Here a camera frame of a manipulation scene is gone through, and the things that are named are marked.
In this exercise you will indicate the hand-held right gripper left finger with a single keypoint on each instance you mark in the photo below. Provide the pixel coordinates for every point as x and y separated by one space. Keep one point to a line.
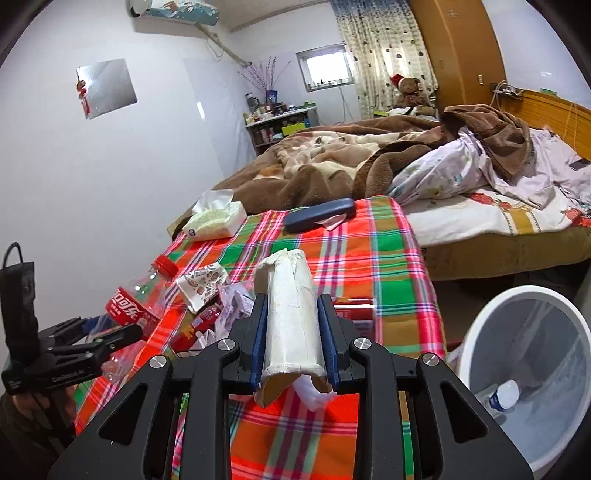
259 341

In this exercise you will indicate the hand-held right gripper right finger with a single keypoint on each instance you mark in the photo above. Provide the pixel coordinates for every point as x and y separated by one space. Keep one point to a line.
327 341

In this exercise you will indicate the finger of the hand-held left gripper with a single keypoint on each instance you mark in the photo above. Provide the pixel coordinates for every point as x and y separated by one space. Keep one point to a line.
120 337
69 330

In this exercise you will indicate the clear cola bottle red label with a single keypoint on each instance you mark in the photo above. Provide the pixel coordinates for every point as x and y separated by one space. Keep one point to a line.
127 311

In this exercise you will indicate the red and white box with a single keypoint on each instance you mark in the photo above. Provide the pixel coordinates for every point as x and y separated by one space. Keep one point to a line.
355 318

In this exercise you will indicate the white toilet paper roll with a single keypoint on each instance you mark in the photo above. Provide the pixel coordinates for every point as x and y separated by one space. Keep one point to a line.
291 314

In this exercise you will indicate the purple patterned packet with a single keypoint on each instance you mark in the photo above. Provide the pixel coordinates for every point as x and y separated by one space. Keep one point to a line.
235 304

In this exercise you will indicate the red snack wrapper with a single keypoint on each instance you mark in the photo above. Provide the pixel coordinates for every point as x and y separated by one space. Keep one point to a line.
196 330

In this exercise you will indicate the printed paper cup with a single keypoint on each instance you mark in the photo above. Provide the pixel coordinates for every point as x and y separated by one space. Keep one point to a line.
198 284

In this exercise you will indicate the white round trash bin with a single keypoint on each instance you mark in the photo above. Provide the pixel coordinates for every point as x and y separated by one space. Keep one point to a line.
485 332

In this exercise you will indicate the red green plaid tablecloth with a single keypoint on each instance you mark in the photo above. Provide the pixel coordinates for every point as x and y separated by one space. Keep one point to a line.
369 258

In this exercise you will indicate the small pink cloth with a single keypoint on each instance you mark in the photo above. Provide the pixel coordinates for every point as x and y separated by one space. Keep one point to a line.
333 222

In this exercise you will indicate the soft tissue pack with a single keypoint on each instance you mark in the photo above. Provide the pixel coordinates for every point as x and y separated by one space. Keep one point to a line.
214 221

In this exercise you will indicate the dark blue glasses case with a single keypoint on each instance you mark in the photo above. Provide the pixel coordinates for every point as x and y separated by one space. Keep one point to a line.
318 213

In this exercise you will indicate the brown fleece blanket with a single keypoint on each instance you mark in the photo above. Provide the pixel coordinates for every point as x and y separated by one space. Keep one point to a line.
323 166

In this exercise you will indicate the small plastic bottle blue label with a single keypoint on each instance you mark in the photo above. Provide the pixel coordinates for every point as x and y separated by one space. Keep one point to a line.
505 396

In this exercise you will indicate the olive bed skirt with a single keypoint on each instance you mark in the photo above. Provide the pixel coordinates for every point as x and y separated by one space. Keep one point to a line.
508 254

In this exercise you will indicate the rose print bed sheet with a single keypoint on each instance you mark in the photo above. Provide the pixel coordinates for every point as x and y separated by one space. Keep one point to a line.
485 212

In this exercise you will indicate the white floral quilt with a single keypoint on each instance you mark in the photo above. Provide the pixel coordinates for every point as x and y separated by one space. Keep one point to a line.
438 170

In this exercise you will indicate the cluttered storage shelf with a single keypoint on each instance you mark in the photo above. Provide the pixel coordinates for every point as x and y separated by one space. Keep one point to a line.
277 127

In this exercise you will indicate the red hanging ornament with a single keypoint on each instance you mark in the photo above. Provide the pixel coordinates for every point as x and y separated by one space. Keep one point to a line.
83 92

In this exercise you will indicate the teddy bear with red hat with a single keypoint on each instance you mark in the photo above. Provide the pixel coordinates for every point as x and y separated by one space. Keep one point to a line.
408 92

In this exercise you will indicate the vase of dry branches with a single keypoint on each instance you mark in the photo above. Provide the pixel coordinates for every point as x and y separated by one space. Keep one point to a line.
268 78

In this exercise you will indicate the small window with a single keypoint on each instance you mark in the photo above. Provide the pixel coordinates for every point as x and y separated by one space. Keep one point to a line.
325 69

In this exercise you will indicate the pale pink sheet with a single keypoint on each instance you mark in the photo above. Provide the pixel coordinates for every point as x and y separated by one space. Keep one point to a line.
549 161

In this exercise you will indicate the air conditioner pipe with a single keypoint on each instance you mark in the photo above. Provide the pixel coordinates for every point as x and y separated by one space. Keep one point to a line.
226 48

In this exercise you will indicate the patterned window curtain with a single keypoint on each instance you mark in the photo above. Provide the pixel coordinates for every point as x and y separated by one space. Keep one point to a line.
383 50

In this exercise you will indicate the power strip with plugs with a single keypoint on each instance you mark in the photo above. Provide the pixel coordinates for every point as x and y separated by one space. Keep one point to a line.
507 90

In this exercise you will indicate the black phone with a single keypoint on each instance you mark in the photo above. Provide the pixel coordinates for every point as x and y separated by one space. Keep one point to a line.
581 163

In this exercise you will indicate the wooden wardrobe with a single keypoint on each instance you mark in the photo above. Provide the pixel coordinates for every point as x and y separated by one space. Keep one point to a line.
457 50

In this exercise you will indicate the wooden bed headboard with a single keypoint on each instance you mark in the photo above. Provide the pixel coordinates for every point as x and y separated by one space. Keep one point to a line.
558 108

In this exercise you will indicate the silver reflective wall sheet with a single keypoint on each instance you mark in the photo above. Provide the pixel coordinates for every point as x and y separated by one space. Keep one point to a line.
108 87

